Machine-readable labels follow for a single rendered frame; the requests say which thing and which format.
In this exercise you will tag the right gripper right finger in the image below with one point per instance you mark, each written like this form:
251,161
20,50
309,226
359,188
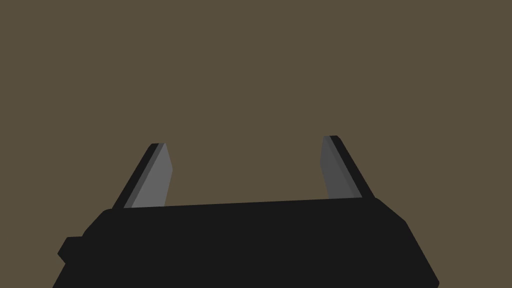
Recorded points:
342,174

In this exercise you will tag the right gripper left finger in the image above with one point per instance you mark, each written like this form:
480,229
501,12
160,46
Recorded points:
150,182

